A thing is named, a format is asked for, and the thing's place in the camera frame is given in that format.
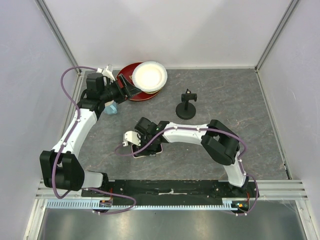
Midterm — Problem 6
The aluminium frame post right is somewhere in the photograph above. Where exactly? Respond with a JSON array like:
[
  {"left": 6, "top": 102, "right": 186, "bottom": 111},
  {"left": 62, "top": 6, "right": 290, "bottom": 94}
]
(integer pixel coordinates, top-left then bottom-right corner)
[{"left": 254, "top": 0, "right": 300, "bottom": 73}]

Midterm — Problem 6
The aluminium front rail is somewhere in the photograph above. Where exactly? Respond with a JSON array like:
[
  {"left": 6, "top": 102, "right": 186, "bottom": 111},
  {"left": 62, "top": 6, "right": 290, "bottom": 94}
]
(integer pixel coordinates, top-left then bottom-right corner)
[{"left": 35, "top": 179, "right": 308, "bottom": 201}]

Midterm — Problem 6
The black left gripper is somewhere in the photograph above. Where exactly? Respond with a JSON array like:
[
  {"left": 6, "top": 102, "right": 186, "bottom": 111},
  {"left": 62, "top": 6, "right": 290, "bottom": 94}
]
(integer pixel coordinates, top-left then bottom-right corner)
[{"left": 99, "top": 74, "right": 141, "bottom": 105}]

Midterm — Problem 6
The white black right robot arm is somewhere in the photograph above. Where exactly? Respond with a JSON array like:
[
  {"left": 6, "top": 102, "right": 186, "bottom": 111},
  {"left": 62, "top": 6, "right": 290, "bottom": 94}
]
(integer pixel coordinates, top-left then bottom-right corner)
[{"left": 131, "top": 117, "right": 249, "bottom": 197}]

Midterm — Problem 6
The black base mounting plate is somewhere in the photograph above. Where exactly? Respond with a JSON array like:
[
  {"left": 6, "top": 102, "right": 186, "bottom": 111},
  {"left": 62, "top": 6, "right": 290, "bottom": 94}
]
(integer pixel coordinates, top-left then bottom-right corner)
[{"left": 98, "top": 179, "right": 260, "bottom": 200}]

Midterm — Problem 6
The patterned plate under white plate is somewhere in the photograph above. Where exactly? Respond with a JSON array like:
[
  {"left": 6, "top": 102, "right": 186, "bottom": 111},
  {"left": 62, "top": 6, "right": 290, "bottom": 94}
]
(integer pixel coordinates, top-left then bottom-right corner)
[{"left": 132, "top": 75, "right": 168, "bottom": 94}]

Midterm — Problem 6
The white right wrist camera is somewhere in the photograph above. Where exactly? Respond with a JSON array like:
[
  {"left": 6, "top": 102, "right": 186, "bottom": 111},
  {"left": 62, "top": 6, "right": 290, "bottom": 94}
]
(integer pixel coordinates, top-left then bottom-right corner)
[{"left": 122, "top": 131, "right": 141, "bottom": 147}]

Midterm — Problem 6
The black phone stand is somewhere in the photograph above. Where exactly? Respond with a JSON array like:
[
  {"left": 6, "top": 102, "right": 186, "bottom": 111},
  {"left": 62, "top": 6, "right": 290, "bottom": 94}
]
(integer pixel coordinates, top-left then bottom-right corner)
[{"left": 175, "top": 88, "right": 198, "bottom": 120}]

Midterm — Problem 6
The pink smartphone black screen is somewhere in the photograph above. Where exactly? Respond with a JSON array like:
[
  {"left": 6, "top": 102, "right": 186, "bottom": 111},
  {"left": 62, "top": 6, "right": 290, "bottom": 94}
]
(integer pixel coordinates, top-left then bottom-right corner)
[{"left": 133, "top": 144, "right": 163, "bottom": 159}]

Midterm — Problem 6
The blue white paper cup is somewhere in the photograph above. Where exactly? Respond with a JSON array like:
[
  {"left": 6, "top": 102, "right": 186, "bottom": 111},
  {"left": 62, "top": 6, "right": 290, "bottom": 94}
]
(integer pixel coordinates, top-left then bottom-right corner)
[{"left": 104, "top": 100, "right": 118, "bottom": 115}]

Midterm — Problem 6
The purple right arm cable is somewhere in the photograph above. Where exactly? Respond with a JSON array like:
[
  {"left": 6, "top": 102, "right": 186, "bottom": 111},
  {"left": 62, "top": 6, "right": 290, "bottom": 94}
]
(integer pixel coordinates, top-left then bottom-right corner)
[{"left": 114, "top": 126, "right": 262, "bottom": 217}]

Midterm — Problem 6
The aluminium frame post left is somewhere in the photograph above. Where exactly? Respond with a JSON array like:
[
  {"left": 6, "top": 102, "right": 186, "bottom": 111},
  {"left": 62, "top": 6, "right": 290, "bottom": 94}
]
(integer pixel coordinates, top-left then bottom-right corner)
[{"left": 35, "top": 0, "right": 78, "bottom": 67}]

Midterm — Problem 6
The light blue cable duct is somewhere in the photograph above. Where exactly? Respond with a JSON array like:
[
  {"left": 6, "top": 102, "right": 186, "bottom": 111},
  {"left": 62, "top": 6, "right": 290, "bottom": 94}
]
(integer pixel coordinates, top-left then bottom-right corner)
[{"left": 46, "top": 199, "right": 248, "bottom": 211}]

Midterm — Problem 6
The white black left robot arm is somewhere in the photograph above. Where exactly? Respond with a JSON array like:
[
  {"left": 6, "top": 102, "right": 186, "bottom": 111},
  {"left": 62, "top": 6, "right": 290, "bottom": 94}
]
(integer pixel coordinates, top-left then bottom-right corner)
[{"left": 39, "top": 72, "right": 141, "bottom": 199}]

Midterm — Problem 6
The white paper plate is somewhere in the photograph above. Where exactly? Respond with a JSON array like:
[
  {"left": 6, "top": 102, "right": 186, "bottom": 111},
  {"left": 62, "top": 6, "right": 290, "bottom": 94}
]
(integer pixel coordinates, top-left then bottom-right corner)
[{"left": 132, "top": 61, "right": 168, "bottom": 93}]

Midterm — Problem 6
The aluminium frame post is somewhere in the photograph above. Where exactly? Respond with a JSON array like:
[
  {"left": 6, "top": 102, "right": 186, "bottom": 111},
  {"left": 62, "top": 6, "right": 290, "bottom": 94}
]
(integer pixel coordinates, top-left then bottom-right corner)
[
  {"left": 35, "top": 0, "right": 78, "bottom": 67},
  {"left": 254, "top": 0, "right": 300, "bottom": 73}
]

